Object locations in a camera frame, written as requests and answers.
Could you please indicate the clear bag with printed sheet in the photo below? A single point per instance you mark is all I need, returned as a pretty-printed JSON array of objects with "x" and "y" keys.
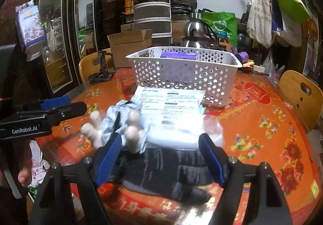
[{"x": 175, "y": 118}]

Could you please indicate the black knit glove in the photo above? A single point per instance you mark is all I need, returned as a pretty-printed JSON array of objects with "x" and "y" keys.
[{"x": 175, "y": 174}]

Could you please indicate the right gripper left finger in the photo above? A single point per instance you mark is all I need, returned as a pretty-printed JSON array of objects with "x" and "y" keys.
[{"x": 104, "y": 159}]

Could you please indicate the blue snack package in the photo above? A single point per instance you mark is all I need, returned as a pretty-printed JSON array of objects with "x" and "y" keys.
[{"x": 29, "y": 24}]

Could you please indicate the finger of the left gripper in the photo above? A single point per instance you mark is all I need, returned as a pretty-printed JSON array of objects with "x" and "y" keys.
[
  {"x": 65, "y": 112},
  {"x": 54, "y": 102}
]

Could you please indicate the light blue white glove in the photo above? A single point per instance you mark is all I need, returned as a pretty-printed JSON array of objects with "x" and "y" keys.
[{"x": 124, "y": 118}]

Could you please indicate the green shopping bag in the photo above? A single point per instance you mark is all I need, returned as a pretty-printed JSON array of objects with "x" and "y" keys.
[{"x": 224, "y": 24}]

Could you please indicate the stainless steel kettle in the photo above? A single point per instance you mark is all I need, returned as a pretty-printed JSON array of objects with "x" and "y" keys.
[{"x": 198, "y": 34}]

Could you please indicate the beige canvas tote bag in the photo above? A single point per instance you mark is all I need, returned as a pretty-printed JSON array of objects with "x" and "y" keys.
[{"x": 259, "y": 23}]

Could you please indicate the person's left hand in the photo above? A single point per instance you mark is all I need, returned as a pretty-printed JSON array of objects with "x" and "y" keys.
[{"x": 25, "y": 174}]

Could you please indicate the wooden chair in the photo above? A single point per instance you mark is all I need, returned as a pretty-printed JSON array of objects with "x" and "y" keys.
[
  {"x": 90, "y": 64},
  {"x": 305, "y": 97}
]

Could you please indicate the purple package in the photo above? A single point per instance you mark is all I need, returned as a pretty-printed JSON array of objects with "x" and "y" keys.
[{"x": 179, "y": 55}]

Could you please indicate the bright green hanging bag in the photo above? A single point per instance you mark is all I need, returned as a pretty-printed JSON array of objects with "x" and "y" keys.
[{"x": 295, "y": 9}]

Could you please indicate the cardboard box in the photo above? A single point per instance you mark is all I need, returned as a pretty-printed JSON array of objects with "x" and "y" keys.
[{"x": 125, "y": 43}]

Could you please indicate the purple plastic cup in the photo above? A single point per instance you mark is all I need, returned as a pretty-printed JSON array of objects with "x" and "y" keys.
[{"x": 243, "y": 56}]

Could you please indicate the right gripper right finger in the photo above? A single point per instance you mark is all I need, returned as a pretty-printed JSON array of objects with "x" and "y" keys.
[{"x": 215, "y": 158}]

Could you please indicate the white perforated plastic basket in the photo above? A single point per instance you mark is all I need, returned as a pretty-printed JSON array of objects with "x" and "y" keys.
[{"x": 213, "y": 71}]

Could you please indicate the grey stacked drawer unit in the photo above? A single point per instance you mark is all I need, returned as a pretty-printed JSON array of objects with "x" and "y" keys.
[{"x": 156, "y": 16}]

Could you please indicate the wooden chair right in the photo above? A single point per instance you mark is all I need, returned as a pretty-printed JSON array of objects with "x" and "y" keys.
[{"x": 305, "y": 97}]

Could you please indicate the orange floral tablecloth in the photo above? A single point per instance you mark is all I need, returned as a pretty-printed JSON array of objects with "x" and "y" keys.
[{"x": 259, "y": 126}]

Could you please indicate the black phone stand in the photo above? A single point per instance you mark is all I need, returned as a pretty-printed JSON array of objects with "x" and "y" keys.
[{"x": 105, "y": 74}]

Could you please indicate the wooden chair left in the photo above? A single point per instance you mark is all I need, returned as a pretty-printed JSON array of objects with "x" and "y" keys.
[{"x": 90, "y": 64}]

